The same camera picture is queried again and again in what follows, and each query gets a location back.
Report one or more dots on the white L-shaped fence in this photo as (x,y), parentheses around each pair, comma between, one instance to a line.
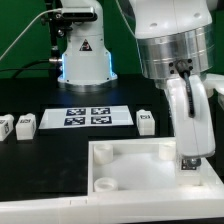
(58,194)

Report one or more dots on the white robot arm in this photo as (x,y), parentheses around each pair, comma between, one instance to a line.
(174,39)

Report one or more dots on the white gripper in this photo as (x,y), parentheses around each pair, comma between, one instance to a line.
(193,128)

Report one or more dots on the white marker sheet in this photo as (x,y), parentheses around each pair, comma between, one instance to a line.
(86,117)

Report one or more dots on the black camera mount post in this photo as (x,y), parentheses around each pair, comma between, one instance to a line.
(55,26)

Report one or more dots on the white square tabletop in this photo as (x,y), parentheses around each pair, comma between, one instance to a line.
(144,165)

